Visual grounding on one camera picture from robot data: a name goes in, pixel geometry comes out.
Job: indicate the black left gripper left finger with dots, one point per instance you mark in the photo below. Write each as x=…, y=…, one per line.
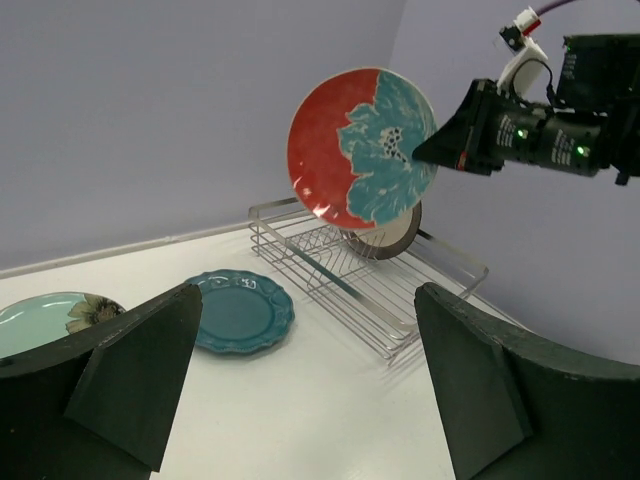
x=100, y=404

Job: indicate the metal wire dish rack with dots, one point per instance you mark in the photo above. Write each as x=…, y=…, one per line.
x=347, y=275

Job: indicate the light green flower plate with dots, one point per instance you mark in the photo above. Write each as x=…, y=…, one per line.
x=42, y=319

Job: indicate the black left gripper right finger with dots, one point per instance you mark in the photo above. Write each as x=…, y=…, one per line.
x=515, y=405

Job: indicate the teal scalloped plate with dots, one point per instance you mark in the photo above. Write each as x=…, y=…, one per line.
x=242, y=312

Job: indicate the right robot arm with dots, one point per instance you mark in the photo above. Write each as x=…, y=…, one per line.
x=589, y=123

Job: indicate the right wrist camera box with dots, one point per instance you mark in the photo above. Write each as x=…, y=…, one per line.
x=520, y=60

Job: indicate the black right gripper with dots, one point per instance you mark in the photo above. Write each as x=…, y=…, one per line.
x=479, y=136

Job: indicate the red plate with teal flower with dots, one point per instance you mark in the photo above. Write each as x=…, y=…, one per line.
x=350, y=144

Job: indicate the cream plate with metallic rim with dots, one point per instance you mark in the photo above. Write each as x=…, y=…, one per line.
x=387, y=241

